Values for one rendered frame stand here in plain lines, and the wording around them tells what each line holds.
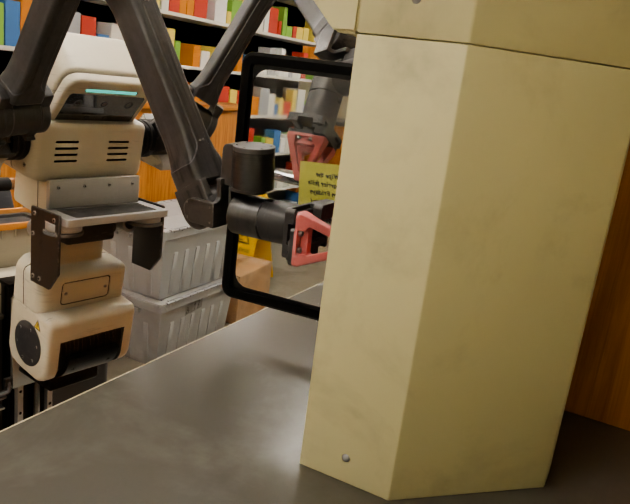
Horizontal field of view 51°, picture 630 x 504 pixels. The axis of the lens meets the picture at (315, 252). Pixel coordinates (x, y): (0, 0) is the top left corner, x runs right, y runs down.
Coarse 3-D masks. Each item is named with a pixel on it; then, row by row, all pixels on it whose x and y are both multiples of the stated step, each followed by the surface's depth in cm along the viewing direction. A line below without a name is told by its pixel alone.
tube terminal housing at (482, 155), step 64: (384, 0) 61; (448, 0) 59; (512, 0) 58; (576, 0) 60; (384, 64) 62; (448, 64) 60; (512, 64) 60; (576, 64) 62; (384, 128) 63; (448, 128) 61; (512, 128) 62; (576, 128) 64; (384, 192) 65; (448, 192) 62; (512, 192) 64; (576, 192) 66; (384, 256) 66; (448, 256) 64; (512, 256) 66; (576, 256) 69; (320, 320) 71; (384, 320) 67; (448, 320) 66; (512, 320) 69; (576, 320) 71; (320, 384) 72; (384, 384) 68; (448, 384) 68; (512, 384) 71; (320, 448) 74; (384, 448) 70; (448, 448) 71; (512, 448) 74
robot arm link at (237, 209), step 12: (240, 192) 88; (264, 192) 89; (228, 204) 90; (240, 204) 89; (252, 204) 88; (228, 216) 89; (240, 216) 88; (252, 216) 87; (228, 228) 90; (240, 228) 89; (252, 228) 88
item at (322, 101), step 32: (256, 96) 102; (288, 96) 100; (320, 96) 98; (256, 128) 103; (288, 128) 101; (320, 128) 99; (288, 160) 102; (320, 160) 100; (288, 192) 103; (320, 192) 101; (256, 256) 108; (256, 288) 109; (288, 288) 107; (320, 288) 104
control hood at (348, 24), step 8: (320, 0) 64; (328, 0) 64; (336, 0) 64; (344, 0) 63; (352, 0) 63; (360, 0) 63; (320, 8) 65; (328, 8) 64; (336, 8) 64; (344, 8) 63; (352, 8) 63; (360, 8) 63; (328, 16) 64; (336, 16) 64; (344, 16) 63; (352, 16) 63; (336, 24) 64; (344, 24) 64; (352, 24) 63; (344, 32) 64; (352, 32) 64
